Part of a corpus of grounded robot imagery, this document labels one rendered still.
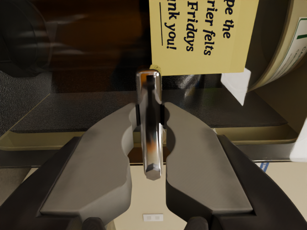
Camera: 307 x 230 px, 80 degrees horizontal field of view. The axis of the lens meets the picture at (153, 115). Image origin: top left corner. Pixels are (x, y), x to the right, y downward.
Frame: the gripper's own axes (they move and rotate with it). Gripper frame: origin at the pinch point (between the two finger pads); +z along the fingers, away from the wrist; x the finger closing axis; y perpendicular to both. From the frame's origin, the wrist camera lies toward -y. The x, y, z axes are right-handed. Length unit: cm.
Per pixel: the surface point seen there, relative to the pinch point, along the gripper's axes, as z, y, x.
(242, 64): 4.0, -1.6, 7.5
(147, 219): 48, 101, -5
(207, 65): 4.0, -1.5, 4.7
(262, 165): 48, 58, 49
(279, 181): 49, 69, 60
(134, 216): 49, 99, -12
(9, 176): 10.9, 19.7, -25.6
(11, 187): 10.1, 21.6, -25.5
